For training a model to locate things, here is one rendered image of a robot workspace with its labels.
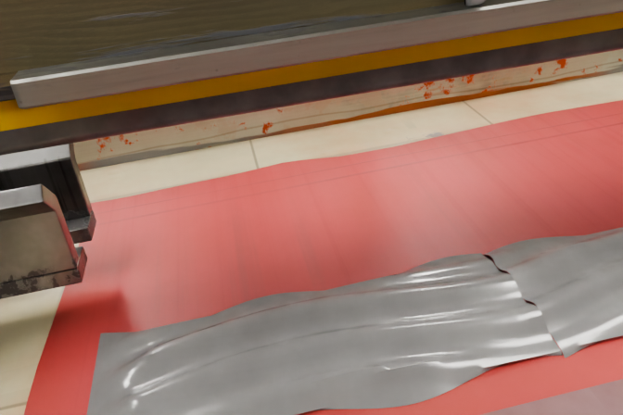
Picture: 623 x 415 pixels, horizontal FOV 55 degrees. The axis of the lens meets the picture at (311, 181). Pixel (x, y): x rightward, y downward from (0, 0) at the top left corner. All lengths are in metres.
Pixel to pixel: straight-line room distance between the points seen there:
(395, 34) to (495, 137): 0.20
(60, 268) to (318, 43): 0.15
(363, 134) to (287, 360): 0.22
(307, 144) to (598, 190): 0.19
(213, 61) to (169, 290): 0.13
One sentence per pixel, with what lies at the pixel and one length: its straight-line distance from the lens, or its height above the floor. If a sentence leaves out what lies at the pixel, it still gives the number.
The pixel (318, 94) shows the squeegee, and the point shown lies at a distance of 0.25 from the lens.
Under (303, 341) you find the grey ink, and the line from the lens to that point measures 0.24.
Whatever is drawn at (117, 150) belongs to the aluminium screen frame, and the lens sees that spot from 0.44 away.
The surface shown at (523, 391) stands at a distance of 0.24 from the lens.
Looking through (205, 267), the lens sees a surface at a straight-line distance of 0.31.
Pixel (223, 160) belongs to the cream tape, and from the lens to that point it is 0.42.
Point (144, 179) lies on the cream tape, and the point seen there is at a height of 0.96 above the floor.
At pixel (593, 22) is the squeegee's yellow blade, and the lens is 0.29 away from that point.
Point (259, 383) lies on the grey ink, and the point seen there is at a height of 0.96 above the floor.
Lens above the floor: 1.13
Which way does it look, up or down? 28 degrees down
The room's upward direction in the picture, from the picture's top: 7 degrees counter-clockwise
